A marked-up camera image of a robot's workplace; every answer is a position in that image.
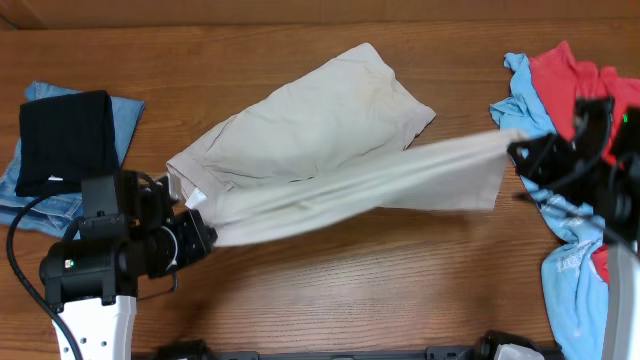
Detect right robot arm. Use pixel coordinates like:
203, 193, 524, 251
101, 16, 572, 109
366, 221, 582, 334
507, 97, 639, 359

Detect folded black garment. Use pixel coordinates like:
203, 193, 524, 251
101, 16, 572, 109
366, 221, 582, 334
15, 90, 119, 197

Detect light blue shirt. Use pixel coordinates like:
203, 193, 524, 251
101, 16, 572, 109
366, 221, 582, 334
490, 53, 609, 360

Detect beige khaki shorts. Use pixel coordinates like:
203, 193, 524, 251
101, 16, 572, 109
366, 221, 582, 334
167, 43, 523, 247

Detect red shirt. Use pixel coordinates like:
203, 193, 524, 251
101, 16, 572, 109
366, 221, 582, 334
528, 40, 640, 284

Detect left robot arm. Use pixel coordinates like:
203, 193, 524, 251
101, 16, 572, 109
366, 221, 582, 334
39, 171, 217, 359

